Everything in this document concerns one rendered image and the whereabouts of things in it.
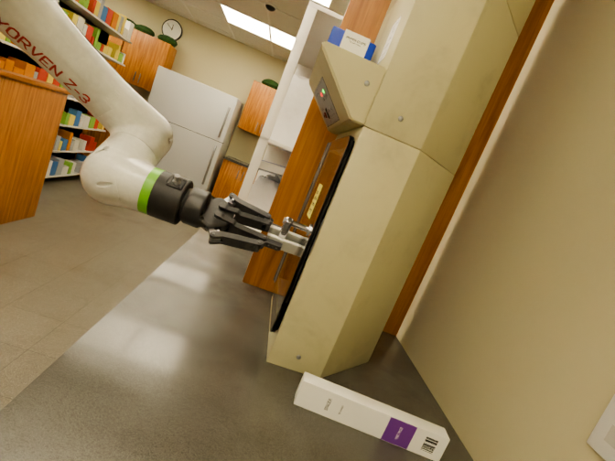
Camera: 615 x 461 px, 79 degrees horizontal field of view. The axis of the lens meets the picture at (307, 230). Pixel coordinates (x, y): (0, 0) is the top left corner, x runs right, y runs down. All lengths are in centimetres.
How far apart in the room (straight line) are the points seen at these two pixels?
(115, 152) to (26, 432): 46
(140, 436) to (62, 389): 12
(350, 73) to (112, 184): 46
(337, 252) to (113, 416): 41
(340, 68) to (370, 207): 24
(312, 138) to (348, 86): 38
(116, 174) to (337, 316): 47
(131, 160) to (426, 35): 56
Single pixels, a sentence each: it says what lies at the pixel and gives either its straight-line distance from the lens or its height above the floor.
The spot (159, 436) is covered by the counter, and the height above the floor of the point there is 94.
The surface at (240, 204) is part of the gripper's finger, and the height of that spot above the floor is 119.
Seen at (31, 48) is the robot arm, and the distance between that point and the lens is 83.
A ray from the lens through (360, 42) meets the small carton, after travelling 78.
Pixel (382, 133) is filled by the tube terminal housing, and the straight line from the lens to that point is 68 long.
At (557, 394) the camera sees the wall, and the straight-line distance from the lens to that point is 76.
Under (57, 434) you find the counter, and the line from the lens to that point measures 54.
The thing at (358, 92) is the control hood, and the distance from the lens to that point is 67.
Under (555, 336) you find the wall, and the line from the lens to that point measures 79.
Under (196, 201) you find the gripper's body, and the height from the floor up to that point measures 117.
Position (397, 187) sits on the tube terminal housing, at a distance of 69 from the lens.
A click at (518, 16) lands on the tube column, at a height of 173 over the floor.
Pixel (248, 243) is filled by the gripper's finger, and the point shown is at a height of 114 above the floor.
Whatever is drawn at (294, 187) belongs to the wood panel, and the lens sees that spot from 103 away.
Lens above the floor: 131
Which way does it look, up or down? 9 degrees down
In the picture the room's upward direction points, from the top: 22 degrees clockwise
